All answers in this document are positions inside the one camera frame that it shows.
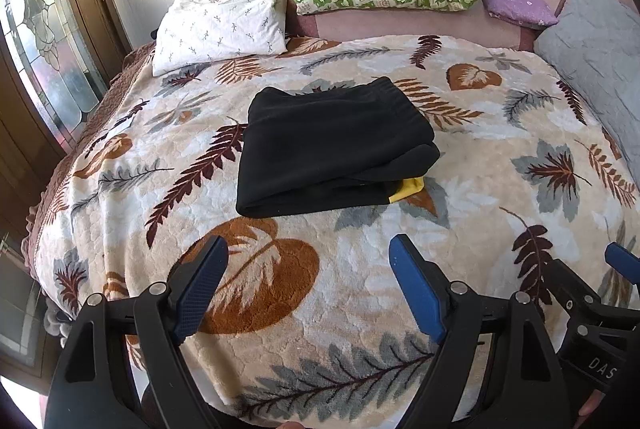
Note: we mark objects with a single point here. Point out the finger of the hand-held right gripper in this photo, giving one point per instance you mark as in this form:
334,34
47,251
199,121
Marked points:
575,289
622,261

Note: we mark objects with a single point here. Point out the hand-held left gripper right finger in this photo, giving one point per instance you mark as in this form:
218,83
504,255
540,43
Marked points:
415,289

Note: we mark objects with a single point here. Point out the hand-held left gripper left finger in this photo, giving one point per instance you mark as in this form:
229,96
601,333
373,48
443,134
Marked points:
200,291

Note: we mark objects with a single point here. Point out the black pants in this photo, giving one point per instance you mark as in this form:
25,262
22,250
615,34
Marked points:
325,144

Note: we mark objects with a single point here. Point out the person's right hand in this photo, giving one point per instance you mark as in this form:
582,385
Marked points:
589,414

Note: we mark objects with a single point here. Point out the leaf print fleece blanket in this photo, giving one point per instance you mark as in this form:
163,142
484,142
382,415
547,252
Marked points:
325,269

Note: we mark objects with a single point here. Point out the grey quilted pillow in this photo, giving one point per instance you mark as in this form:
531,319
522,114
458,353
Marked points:
595,49

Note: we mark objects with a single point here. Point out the pink bed sheet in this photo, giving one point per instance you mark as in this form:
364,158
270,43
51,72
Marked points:
400,24

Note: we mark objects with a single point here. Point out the white twig print pillow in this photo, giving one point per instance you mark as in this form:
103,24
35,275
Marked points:
220,26

